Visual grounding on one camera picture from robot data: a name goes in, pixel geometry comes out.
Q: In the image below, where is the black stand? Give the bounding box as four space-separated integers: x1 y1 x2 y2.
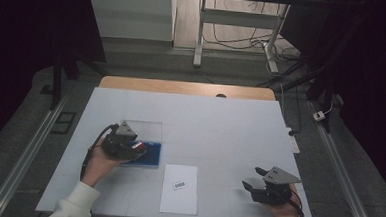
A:
49 50 108 113
253 58 338 134

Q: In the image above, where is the white cabinet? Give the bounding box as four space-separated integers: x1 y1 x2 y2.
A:
85 0 178 42

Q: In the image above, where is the wooden table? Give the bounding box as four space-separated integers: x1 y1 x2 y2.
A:
98 75 277 102

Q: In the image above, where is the person's left hand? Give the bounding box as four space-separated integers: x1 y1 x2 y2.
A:
80 137 127 190

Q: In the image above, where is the blue ink pad box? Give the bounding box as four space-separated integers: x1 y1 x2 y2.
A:
117 119 164 170

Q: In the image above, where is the black floor socket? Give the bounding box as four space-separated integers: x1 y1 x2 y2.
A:
50 110 78 136

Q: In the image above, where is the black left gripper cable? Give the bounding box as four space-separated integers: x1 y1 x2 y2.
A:
79 122 119 183

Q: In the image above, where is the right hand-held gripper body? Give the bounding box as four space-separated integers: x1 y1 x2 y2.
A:
250 165 303 207

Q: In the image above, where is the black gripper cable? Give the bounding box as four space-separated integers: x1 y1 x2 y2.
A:
288 188 306 217
79 122 119 183

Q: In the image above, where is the white paper sheet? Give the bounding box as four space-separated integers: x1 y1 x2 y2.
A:
158 163 201 216

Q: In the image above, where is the white table cover board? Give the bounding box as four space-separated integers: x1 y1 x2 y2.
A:
34 84 322 217

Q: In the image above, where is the black cable tangle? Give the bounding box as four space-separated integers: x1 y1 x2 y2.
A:
202 0 305 62

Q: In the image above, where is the dark curtain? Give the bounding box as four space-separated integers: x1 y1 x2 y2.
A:
0 0 110 165
270 0 386 207

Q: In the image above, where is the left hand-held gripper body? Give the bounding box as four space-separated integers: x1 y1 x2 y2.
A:
100 119 140 162

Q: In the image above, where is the aluminium rail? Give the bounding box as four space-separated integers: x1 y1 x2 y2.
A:
303 101 384 217
0 91 69 217

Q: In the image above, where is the white desk frame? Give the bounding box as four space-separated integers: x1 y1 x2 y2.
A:
192 0 292 74

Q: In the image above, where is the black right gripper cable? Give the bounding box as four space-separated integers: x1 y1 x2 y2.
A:
288 188 306 217

